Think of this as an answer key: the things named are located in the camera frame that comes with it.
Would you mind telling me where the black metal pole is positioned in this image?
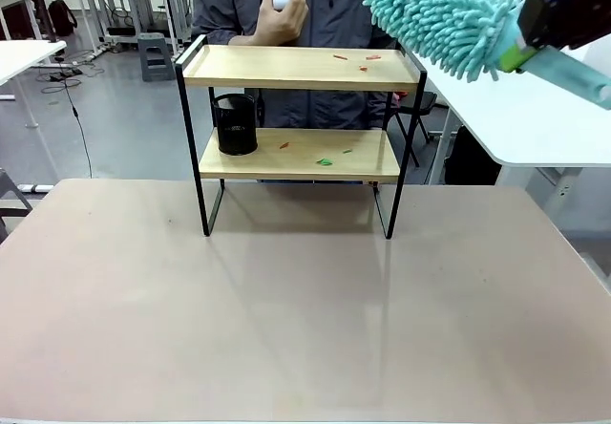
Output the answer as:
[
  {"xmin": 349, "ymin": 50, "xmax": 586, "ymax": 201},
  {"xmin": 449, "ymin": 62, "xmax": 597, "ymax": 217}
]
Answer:
[{"xmin": 30, "ymin": 0, "xmax": 60, "ymax": 44}]

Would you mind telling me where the white side table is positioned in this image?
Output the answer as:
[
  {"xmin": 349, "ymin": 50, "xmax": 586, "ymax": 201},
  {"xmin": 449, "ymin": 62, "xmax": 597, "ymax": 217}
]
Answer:
[
  {"xmin": 0, "ymin": 39, "xmax": 68, "ymax": 130},
  {"xmin": 419, "ymin": 32, "xmax": 611, "ymax": 205}
]

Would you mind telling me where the black backpack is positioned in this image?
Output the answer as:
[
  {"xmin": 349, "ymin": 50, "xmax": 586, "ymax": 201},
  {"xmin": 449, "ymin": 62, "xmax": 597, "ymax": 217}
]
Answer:
[{"xmin": 47, "ymin": 0, "xmax": 78, "ymax": 38}]

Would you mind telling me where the teal microfibre duster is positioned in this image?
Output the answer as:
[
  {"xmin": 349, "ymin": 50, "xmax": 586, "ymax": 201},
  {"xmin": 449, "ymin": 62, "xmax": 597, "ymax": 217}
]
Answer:
[{"xmin": 361, "ymin": 0, "xmax": 611, "ymax": 111}]

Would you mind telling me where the black bag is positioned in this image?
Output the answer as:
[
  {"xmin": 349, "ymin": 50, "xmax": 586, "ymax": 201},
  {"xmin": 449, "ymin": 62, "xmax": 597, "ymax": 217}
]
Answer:
[{"xmin": 445, "ymin": 124, "xmax": 503, "ymax": 187}]

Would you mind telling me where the black floor cable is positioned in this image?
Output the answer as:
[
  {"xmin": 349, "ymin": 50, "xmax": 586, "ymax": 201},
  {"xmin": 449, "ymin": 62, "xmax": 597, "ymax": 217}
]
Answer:
[{"xmin": 40, "ymin": 58, "xmax": 95, "ymax": 180}]

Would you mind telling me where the grey plastic step stool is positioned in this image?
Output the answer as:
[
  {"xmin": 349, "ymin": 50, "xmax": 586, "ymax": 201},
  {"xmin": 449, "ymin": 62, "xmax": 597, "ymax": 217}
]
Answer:
[{"xmin": 137, "ymin": 32, "xmax": 178, "ymax": 83}]

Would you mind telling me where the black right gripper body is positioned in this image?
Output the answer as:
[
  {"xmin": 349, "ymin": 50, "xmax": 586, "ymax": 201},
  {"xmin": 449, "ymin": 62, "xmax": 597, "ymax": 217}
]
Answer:
[{"xmin": 517, "ymin": 0, "xmax": 611, "ymax": 53}]

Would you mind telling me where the black mesh pen holder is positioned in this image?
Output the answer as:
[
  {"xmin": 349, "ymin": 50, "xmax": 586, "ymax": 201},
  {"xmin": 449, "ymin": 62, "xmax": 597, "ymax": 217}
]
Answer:
[{"xmin": 211, "ymin": 93, "xmax": 259, "ymax": 157}]

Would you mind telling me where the two-tier wooden shelf black frame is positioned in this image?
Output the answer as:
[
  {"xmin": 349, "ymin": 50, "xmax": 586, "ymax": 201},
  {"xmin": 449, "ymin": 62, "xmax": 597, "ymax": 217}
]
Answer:
[{"xmin": 174, "ymin": 34, "xmax": 428, "ymax": 241}]

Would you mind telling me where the black folding chair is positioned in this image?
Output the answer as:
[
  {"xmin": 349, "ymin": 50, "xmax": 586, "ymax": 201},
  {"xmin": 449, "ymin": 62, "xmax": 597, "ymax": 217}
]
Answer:
[{"xmin": 390, "ymin": 90, "xmax": 439, "ymax": 168}]

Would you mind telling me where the grey chair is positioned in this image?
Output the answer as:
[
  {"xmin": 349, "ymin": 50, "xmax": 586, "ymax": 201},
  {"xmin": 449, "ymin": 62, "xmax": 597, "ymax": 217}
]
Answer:
[{"xmin": 0, "ymin": 167, "xmax": 34, "ymax": 244}]

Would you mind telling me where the person's grey jacket torso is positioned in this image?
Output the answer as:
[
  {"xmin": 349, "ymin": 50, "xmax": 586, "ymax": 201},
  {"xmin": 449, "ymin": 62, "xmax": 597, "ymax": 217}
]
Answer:
[{"xmin": 190, "ymin": 0, "xmax": 407, "ymax": 130}]

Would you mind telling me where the person's right hand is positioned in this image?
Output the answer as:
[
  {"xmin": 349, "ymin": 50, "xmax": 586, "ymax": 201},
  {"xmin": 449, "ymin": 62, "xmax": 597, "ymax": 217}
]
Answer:
[{"xmin": 252, "ymin": 0, "xmax": 310, "ymax": 46}]

